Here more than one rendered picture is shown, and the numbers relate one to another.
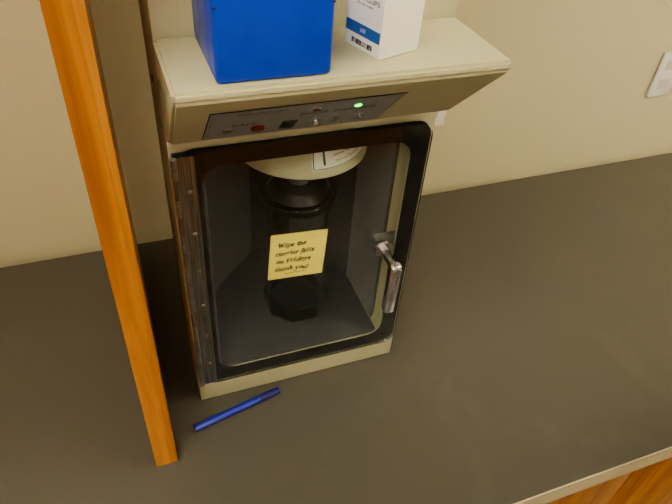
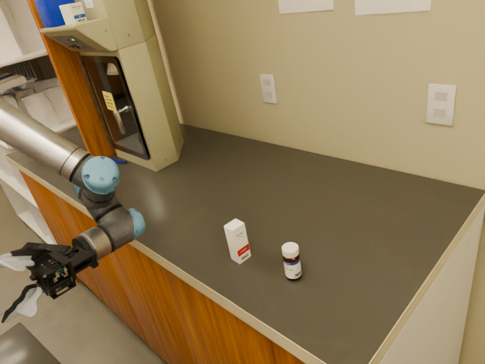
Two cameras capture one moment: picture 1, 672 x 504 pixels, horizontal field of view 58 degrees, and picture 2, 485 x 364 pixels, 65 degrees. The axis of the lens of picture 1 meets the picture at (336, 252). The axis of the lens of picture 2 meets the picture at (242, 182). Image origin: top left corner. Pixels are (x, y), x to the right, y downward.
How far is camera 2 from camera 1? 1.62 m
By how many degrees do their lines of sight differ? 59
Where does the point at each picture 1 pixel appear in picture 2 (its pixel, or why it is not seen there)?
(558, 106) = (348, 110)
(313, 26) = (47, 14)
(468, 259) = (231, 166)
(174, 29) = not seen: hidden behind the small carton
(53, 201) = not seen: hidden behind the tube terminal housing
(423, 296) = (195, 166)
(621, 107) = (405, 126)
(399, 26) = (66, 15)
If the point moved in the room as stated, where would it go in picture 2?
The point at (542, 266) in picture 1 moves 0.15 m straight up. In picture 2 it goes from (246, 182) to (239, 142)
